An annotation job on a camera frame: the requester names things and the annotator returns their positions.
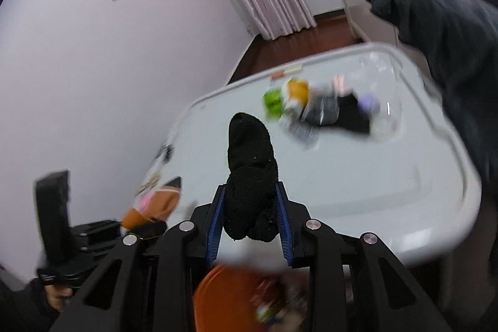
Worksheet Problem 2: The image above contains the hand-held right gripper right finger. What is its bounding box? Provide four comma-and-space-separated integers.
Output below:
275, 182, 452, 332

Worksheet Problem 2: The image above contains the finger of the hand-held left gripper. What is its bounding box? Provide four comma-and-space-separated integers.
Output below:
135, 221, 168, 240

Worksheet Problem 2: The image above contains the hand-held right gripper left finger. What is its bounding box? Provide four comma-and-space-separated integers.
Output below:
49, 185, 227, 332

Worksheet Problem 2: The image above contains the orange fox plush toy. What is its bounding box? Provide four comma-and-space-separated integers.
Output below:
120, 176, 183, 235

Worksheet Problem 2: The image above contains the orange plastic bin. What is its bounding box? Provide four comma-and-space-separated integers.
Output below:
193, 264, 312, 332

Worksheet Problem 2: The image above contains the black sock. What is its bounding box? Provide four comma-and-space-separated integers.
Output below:
226, 112, 280, 243
334, 93, 373, 137

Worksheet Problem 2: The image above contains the person's left forearm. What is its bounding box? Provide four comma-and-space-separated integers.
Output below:
0, 265, 63, 332

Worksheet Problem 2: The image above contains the person's left hand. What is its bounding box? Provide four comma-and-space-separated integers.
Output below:
44, 283, 75, 313

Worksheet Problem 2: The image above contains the grey dark cloth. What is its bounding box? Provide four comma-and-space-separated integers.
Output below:
289, 95, 340, 149

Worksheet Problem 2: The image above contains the orange white soft toy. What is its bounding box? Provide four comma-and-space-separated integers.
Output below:
283, 78, 311, 119

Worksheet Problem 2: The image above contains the clear plastic bottle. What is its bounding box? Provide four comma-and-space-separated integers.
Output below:
357, 54, 402, 143

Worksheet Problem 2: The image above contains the small purple object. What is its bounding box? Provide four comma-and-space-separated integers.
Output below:
358, 93, 381, 115

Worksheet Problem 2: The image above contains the orange pink stick packet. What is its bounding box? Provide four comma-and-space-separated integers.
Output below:
271, 67, 305, 81

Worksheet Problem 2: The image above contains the dark padded jacket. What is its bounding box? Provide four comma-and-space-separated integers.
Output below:
336, 0, 498, 266

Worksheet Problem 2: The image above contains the beige hair tie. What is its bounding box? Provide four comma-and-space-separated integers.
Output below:
136, 172, 162, 196

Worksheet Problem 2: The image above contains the white bed frame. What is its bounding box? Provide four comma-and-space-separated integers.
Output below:
338, 0, 402, 45

